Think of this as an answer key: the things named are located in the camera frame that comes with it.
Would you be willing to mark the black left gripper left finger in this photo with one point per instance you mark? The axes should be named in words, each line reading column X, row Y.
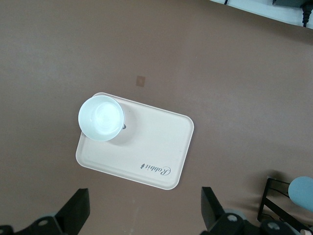
column 75, row 210

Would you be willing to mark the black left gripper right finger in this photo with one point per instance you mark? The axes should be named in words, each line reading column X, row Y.
column 210, row 208

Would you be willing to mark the light blue plastic cup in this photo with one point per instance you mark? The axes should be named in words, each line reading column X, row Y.
column 303, row 193

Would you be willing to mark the beige rabbit print tray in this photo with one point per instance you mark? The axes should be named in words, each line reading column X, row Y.
column 151, row 147

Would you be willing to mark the white bowl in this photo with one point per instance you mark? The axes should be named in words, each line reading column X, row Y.
column 100, row 118

